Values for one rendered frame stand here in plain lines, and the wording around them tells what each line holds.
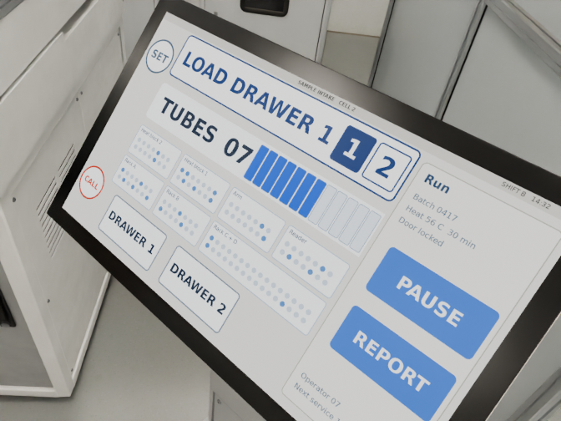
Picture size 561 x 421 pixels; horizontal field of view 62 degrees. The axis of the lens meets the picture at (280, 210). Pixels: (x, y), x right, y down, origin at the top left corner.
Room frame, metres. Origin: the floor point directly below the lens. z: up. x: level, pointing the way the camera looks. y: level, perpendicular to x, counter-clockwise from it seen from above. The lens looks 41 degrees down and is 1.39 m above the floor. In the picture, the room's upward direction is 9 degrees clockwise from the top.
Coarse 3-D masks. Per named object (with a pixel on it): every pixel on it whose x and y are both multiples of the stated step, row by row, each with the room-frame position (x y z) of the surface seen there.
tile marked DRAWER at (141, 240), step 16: (112, 208) 0.39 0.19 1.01; (128, 208) 0.38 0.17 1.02; (112, 224) 0.37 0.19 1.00; (128, 224) 0.37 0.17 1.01; (144, 224) 0.36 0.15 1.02; (112, 240) 0.36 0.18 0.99; (128, 240) 0.35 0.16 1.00; (144, 240) 0.35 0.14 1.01; (160, 240) 0.34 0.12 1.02; (144, 256) 0.34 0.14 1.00
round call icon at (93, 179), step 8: (88, 160) 0.44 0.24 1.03; (88, 168) 0.43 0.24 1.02; (96, 168) 0.43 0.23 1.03; (80, 176) 0.43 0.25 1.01; (88, 176) 0.43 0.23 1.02; (96, 176) 0.42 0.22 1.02; (104, 176) 0.42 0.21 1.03; (80, 184) 0.42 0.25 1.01; (88, 184) 0.42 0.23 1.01; (96, 184) 0.42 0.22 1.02; (104, 184) 0.41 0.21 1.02; (80, 192) 0.41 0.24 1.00; (88, 192) 0.41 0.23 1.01; (96, 192) 0.41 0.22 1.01; (88, 200) 0.40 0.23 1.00; (96, 200) 0.40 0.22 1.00
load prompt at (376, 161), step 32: (192, 64) 0.49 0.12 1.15; (224, 64) 0.47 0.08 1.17; (224, 96) 0.44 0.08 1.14; (256, 96) 0.43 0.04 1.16; (288, 96) 0.42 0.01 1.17; (288, 128) 0.40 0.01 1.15; (320, 128) 0.39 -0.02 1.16; (352, 128) 0.38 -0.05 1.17; (320, 160) 0.36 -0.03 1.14; (352, 160) 0.36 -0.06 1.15; (384, 160) 0.35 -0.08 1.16; (416, 160) 0.34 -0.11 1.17; (384, 192) 0.33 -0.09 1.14
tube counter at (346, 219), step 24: (240, 144) 0.40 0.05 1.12; (264, 144) 0.39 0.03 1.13; (240, 168) 0.38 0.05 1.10; (264, 168) 0.37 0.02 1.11; (288, 168) 0.37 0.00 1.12; (264, 192) 0.35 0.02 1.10; (288, 192) 0.35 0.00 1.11; (312, 192) 0.34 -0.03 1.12; (336, 192) 0.34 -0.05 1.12; (312, 216) 0.33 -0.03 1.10; (336, 216) 0.32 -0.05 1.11; (360, 216) 0.32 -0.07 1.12; (336, 240) 0.30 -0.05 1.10; (360, 240) 0.30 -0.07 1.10
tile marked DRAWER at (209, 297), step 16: (176, 256) 0.33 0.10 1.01; (192, 256) 0.32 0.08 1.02; (176, 272) 0.31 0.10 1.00; (192, 272) 0.31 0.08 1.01; (208, 272) 0.31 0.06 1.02; (176, 288) 0.30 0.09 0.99; (192, 288) 0.30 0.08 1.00; (208, 288) 0.29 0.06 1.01; (224, 288) 0.29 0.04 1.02; (192, 304) 0.29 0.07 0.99; (208, 304) 0.28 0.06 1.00; (224, 304) 0.28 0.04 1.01; (208, 320) 0.27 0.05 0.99; (224, 320) 0.27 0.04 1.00
